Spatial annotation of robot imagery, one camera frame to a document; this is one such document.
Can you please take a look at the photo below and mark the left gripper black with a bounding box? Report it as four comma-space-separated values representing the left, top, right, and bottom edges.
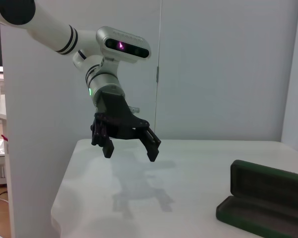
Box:
90, 91, 162, 162

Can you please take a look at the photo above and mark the green glasses case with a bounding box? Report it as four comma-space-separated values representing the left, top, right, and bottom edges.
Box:
215, 160, 298, 238

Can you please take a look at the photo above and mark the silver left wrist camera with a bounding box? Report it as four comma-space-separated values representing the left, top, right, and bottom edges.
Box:
96, 26, 151, 75

